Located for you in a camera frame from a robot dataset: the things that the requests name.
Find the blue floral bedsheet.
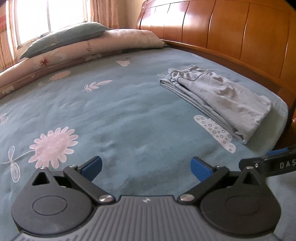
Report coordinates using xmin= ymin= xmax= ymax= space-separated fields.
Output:
xmin=0 ymin=46 xmax=289 ymax=241

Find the wooden headboard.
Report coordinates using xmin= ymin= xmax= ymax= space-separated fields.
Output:
xmin=136 ymin=0 xmax=296 ymax=107

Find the pink floral quilt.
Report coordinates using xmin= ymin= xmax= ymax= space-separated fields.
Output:
xmin=0 ymin=28 xmax=171 ymax=100

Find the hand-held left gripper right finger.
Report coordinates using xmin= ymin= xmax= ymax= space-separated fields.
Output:
xmin=178 ymin=156 xmax=263 ymax=205

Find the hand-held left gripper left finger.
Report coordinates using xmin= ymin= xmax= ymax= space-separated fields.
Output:
xmin=31 ymin=156 xmax=116 ymax=205

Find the blue-grey piped garment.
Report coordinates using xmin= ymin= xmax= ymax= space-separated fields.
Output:
xmin=168 ymin=65 xmax=273 ymax=144

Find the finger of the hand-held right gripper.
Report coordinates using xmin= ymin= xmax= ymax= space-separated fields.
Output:
xmin=265 ymin=144 xmax=296 ymax=158

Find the teal pillow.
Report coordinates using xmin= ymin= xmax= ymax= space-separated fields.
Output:
xmin=20 ymin=22 xmax=112 ymax=59

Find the pink striped curtain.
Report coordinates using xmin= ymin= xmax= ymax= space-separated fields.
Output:
xmin=89 ymin=0 xmax=121 ymax=30
xmin=0 ymin=0 xmax=18 ymax=73

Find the white mattress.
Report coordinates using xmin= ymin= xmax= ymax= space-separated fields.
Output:
xmin=269 ymin=95 xmax=290 ymax=150

